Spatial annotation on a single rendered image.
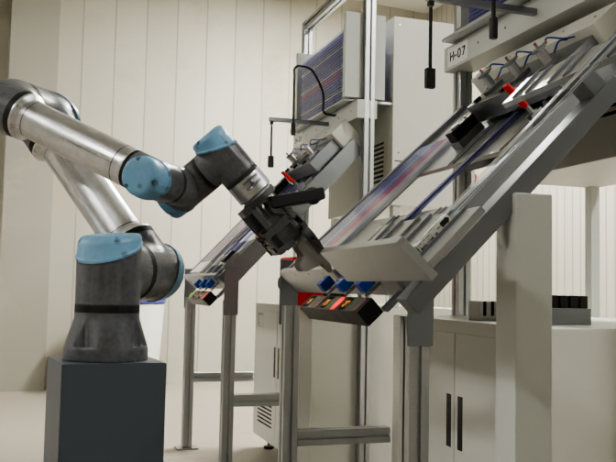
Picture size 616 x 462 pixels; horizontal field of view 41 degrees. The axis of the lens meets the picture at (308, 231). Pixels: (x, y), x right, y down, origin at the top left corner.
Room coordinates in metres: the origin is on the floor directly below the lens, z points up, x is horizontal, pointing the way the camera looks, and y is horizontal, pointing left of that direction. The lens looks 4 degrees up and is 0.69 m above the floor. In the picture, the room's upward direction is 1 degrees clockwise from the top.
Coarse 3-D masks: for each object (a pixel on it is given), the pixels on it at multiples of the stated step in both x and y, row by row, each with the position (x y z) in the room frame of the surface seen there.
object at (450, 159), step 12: (456, 120) 2.23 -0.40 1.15; (504, 120) 1.84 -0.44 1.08; (516, 120) 1.77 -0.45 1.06; (444, 132) 2.22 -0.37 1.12; (480, 132) 1.91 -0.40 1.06; (492, 132) 1.83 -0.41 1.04; (504, 132) 1.76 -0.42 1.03; (516, 132) 1.69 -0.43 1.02; (468, 144) 1.88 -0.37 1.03; (480, 144) 1.82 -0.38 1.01; (492, 144) 1.74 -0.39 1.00; (504, 144) 1.68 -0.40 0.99; (444, 156) 1.98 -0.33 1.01; (456, 156) 1.87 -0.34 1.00; (468, 156) 1.80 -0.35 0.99; (480, 156) 1.73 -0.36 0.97; (492, 156) 1.69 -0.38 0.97; (432, 168) 1.96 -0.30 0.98; (444, 168) 1.89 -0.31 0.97; (468, 168) 1.90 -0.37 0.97; (480, 168) 1.85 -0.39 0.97
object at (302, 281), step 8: (288, 272) 2.05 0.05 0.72; (296, 272) 1.99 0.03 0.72; (304, 272) 1.93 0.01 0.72; (312, 272) 1.88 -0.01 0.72; (320, 272) 1.83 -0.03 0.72; (336, 272) 1.73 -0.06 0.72; (288, 280) 2.11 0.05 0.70; (296, 280) 2.05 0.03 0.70; (304, 280) 1.98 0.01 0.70; (312, 280) 1.93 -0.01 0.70; (336, 280) 1.78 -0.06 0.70; (296, 288) 2.10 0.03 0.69; (304, 288) 2.04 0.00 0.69; (312, 288) 1.98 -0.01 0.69; (336, 288) 1.82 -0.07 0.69; (384, 288) 1.57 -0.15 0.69; (392, 288) 1.53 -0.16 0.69; (400, 288) 1.50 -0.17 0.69
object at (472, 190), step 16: (608, 48) 1.11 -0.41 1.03; (592, 64) 1.11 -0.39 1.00; (576, 80) 1.10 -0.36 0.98; (560, 96) 1.10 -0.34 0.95; (544, 112) 1.09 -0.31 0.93; (528, 128) 1.08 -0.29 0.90; (512, 144) 1.08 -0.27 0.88; (496, 160) 1.07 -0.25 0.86; (480, 176) 1.07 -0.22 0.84; (464, 192) 1.07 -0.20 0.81; (448, 208) 1.06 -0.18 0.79
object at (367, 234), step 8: (440, 208) 1.61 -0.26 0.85; (400, 216) 1.79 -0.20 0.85; (416, 216) 1.69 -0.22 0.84; (424, 216) 1.65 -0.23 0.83; (368, 224) 1.95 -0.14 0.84; (376, 224) 1.89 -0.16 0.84; (384, 224) 1.84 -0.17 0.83; (360, 232) 1.94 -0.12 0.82; (368, 232) 1.88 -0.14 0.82; (376, 232) 1.83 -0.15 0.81; (352, 240) 1.92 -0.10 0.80; (360, 240) 1.87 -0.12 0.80; (368, 240) 1.80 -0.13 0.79
